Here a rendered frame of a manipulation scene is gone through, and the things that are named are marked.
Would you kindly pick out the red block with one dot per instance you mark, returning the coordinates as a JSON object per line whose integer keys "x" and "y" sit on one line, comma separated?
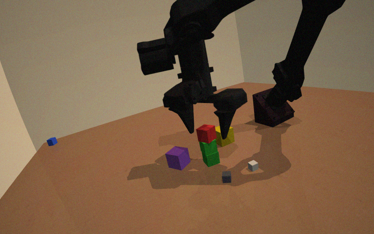
{"x": 206, "y": 133}

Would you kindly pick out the yellow cube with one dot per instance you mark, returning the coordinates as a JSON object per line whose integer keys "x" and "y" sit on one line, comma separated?
{"x": 223, "y": 142}

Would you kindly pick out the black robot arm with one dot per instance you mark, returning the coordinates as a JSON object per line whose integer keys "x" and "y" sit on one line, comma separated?
{"x": 192, "y": 22}

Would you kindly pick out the blue block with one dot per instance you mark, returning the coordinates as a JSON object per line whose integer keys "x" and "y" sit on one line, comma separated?
{"x": 52, "y": 141}

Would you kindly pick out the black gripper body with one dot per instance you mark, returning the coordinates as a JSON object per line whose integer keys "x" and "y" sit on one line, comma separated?
{"x": 229, "y": 99}

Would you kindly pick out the green block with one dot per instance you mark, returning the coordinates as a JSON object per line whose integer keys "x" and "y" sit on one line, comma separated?
{"x": 211, "y": 159}
{"x": 208, "y": 148}

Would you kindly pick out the purple block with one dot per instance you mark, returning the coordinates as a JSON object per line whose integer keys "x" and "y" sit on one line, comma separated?
{"x": 178, "y": 158}

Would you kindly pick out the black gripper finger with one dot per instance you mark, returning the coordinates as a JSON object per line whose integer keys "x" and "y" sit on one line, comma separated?
{"x": 225, "y": 119}
{"x": 187, "y": 117}

